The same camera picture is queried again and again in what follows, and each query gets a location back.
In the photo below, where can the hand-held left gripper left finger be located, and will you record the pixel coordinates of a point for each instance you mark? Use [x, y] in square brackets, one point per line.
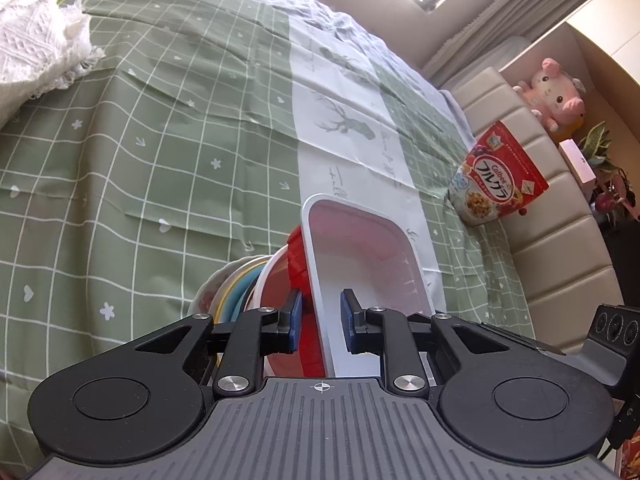
[295, 322]

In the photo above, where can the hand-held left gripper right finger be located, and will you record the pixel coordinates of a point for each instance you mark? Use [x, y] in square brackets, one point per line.
[347, 322]

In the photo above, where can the white paper bowl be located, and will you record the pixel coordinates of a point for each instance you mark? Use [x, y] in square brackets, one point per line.
[270, 285]

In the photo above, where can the blue ceramic bowl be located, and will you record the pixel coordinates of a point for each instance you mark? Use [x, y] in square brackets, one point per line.
[245, 292]

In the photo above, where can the red rectangular plastic tray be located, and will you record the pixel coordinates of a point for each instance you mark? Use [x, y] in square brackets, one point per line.
[360, 260]

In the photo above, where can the cream ceramic bowl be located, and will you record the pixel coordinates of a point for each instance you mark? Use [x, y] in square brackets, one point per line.
[226, 296]

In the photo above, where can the cream padded headboard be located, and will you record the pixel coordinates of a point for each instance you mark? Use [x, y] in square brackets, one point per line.
[550, 240]

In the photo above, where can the red artificial flowers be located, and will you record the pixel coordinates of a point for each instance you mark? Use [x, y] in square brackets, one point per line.
[607, 200]

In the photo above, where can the small pink box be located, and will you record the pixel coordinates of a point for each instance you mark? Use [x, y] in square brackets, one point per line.
[577, 165]

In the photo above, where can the red cereal bag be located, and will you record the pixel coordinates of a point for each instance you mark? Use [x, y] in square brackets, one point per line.
[500, 175]

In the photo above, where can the green potted plant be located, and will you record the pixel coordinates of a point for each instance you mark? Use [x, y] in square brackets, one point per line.
[597, 145]

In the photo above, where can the green checked bedsheet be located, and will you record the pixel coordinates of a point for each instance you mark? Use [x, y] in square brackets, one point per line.
[125, 160]

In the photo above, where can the pink plush toy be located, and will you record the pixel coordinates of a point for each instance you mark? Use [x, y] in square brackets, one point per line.
[552, 95]

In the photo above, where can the white lace cloth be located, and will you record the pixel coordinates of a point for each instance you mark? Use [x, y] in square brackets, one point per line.
[35, 45]

